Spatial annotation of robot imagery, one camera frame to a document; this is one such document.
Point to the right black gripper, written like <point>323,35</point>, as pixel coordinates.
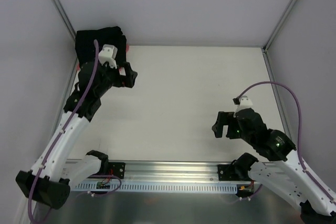
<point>230,125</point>

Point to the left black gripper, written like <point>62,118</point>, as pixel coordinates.
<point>125,76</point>

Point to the black t shirt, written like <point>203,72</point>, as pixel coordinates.
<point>85,48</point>

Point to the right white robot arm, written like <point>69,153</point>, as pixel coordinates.
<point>286,176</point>

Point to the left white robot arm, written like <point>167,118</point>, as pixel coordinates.
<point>48,182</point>

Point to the red folded t shirt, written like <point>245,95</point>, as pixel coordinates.
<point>128,48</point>

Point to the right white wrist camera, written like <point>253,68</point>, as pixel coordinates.
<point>243,102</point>

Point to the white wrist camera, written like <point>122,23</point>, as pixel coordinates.
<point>243,102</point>
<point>107,55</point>

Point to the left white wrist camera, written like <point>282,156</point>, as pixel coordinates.
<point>107,55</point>

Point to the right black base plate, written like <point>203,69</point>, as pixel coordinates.
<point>226,172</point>

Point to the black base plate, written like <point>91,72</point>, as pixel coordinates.
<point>226,172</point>
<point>117,169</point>

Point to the left side aluminium rail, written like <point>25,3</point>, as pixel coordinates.
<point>58,78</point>

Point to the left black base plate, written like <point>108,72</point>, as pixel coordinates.
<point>117,169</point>

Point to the front aluminium rail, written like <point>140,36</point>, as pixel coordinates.
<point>170,172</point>

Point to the white slotted cable duct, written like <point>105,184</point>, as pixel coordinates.
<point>158,187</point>

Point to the left aluminium frame post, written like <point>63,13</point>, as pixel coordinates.
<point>65,19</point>

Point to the aluminium frame post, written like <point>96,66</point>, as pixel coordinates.
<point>284,16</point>
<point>65,19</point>

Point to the right aluminium frame post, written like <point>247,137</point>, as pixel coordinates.
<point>284,16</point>

